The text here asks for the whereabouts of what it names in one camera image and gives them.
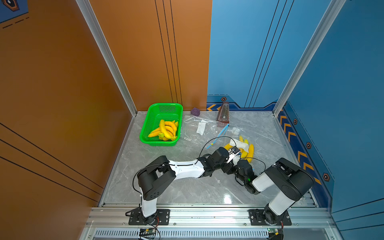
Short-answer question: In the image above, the yellow banana bunch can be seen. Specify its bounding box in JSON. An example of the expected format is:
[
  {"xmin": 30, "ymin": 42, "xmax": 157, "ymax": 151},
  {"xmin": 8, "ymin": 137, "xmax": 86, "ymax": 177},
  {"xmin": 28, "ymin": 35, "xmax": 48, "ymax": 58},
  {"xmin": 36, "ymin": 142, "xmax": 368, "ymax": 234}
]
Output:
[
  {"xmin": 232, "ymin": 136, "xmax": 254, "ymax": 165},
  {"xmin": 148, "ymin": 120, "xmax": 179, "ymax": 142}
]

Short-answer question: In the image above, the clear zip-top bag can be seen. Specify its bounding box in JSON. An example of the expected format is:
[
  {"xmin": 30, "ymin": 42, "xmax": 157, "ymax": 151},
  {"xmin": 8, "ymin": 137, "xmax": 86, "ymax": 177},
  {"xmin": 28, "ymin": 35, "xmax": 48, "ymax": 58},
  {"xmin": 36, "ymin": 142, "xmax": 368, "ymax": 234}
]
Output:
[
  {"xmin": 225, "ymin": 136, "xmax": 266, "ymax": 169},
  {"xmin": 182, "ymin": 115, "xmax": 229, "ymax": 149}
]

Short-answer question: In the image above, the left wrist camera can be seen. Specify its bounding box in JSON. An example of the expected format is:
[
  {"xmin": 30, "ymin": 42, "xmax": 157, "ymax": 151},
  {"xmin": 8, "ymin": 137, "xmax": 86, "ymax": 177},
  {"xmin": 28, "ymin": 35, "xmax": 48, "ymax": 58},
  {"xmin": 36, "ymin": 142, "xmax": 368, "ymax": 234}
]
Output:
[{"xmin": 228, "ymin": 147, "xmax": 241, "ymax": 162}]

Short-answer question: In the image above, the purple cube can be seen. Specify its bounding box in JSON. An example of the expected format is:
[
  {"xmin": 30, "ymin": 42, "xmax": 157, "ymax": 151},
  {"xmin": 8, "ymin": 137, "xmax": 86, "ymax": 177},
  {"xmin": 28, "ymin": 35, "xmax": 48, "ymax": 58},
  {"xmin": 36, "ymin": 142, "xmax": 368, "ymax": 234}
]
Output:
[{"xmin": 190, "ymin": 108, "xmax": 201, "ymax": 117}]

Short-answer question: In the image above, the green circuit board right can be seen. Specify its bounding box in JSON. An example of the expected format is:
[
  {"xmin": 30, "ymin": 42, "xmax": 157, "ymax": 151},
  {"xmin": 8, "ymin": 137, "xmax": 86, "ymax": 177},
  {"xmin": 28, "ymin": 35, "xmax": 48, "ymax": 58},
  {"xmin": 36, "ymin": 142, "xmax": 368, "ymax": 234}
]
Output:
[{"xmin": 267, "ymin": 228, "xmax": 284, "ymax": 240}]

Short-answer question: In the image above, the single yellow banana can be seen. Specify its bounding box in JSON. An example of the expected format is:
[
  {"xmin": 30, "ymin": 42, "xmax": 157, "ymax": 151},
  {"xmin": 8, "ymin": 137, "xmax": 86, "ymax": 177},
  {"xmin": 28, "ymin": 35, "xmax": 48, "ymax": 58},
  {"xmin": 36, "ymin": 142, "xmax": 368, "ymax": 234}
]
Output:
[{"xmin": 159, "ymin": 120, "xmax": 176, "ymax": 140}]

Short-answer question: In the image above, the small white object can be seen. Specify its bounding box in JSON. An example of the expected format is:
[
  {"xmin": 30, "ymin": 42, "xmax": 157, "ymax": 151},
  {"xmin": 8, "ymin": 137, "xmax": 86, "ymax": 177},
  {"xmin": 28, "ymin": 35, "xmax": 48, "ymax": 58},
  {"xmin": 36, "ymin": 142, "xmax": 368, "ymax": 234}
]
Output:
[{"xmin": 231, "ymin": 128, "xmax": 241, "ymax": 136}]

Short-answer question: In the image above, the aluminium rail base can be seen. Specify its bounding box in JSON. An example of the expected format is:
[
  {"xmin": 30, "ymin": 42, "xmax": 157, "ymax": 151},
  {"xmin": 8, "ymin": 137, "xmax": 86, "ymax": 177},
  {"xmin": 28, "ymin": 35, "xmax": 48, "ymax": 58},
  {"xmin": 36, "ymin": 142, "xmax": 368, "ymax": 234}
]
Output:
[{"xmin": 80, "ymin": 205, "xmax": 342, "ymax": 240}]

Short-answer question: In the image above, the brown wooden metronome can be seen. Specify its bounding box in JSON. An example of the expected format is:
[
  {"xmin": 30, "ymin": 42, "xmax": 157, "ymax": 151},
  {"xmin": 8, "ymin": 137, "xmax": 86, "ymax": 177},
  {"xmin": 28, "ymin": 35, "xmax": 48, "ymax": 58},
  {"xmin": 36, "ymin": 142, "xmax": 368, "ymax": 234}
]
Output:
[{"xmin": 216, "ymin": 102, "xmax": 230, "ymax": 124}]

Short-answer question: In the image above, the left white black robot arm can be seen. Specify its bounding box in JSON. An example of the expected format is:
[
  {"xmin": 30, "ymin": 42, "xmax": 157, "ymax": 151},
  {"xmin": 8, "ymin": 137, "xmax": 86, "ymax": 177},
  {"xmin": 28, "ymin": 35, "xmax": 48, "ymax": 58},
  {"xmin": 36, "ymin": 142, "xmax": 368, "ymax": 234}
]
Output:
[{"xmin": 136, "ymin": 147, "xmax": 240, "ymax": 224}]

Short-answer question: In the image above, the green circuit board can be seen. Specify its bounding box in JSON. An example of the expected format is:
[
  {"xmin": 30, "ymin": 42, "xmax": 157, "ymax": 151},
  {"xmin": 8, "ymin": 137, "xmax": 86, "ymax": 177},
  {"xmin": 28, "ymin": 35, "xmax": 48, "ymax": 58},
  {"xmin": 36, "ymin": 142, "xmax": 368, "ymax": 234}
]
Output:
[
  {"xmin": 267, "ymin": 228, "xmax": 284, "ymax": 240},
  {"xmin": 139, "ymin": 228, "xmax": 158, "ymax": 240}
]

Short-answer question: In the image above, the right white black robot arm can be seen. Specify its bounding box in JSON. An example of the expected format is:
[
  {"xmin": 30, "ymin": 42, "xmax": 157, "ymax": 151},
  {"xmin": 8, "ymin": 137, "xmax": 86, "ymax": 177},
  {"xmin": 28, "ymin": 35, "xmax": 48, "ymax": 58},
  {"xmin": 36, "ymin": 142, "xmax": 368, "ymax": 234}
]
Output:
[{"xmin": 222, "ymin": 158, "xmax": 315, "ymax": 227}]

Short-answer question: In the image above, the green circuit board left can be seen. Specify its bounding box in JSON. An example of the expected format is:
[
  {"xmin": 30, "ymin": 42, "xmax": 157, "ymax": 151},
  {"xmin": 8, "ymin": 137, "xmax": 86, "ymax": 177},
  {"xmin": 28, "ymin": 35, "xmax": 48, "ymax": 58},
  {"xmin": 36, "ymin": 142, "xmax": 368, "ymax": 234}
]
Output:
[{"xmin": 139, "ymin": 228, "xmax": 158, "ymax": 240}]

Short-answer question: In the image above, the green plastic basket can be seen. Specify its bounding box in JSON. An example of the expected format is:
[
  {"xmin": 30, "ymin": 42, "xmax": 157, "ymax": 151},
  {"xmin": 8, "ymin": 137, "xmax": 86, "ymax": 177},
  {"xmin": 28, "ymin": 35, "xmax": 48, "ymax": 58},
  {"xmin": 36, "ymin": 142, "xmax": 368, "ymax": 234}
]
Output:
[{"xmin": 140, "ymin": 103, "xmax": 184, "ymax": 147}]

